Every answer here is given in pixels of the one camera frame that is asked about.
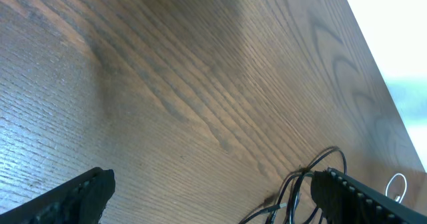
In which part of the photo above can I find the black usb cable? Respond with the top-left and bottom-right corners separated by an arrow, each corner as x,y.
238,146 -> 348,224

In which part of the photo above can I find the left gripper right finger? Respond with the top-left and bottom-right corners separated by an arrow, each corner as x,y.
310,168 -> 426,224

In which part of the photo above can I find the white usb cable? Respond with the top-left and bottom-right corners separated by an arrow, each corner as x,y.
385,173 -> 408,204

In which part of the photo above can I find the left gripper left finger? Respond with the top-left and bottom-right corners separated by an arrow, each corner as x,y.
1,167 -> 115,224

